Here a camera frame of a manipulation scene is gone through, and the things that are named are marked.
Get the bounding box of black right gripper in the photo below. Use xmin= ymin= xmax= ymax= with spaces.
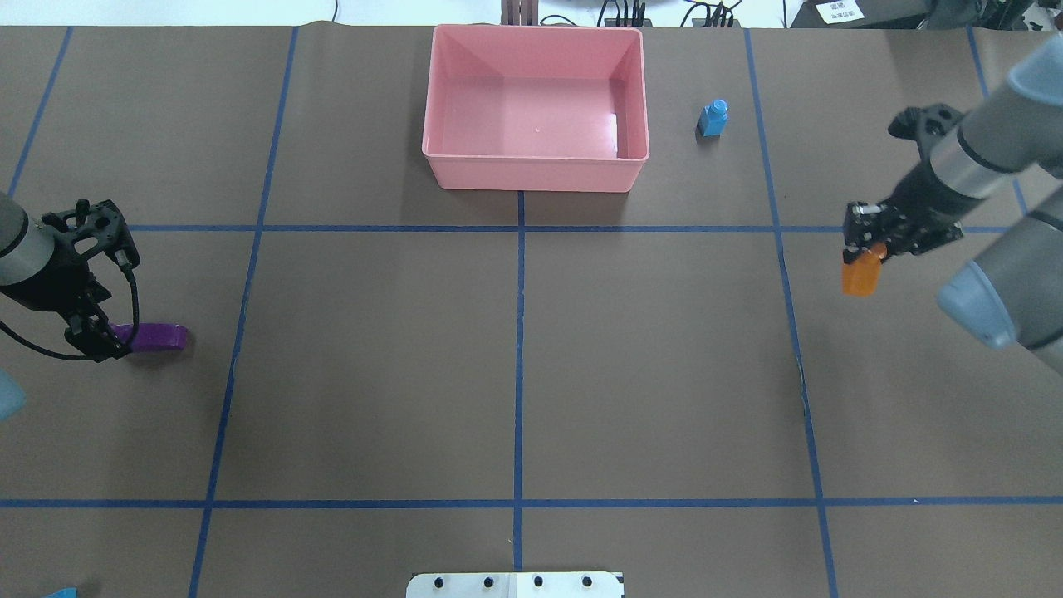
xmin=842 ymin=105 xmax=967 ymax=264

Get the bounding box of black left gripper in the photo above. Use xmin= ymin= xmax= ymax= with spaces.
xmin=1 ymin=199 xmax=140 ymax=363

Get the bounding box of orange toy block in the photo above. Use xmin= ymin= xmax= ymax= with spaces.
xmin=840 ymin=243 xmax=888 ymax=297

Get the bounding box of purple toy block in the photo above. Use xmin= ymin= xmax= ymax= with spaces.
xmin=109 ymin=322 xmax=189 ymax=353

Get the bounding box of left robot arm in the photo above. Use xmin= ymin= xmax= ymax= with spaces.
xmin=1 ymin=194 xmax=141 ymax=363

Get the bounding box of pink plastic box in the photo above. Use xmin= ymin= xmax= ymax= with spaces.
xmin=421 ymin=24 xmax=649 ymax=194

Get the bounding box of small blue toy block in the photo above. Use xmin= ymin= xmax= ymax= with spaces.
xmin=696 ymin=98 xmax=729 ymax=139

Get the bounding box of long blue toy block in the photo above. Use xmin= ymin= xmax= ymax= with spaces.
xmin=43 ymin=587 xmax=77 ymax=598

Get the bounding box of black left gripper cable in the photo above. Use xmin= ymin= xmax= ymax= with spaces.
xmin=0 ymin=249 xmax=140 ymax=361

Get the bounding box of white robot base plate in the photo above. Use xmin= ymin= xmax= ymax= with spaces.
xmin=405 ymin=571 xmax=626 ymax=597

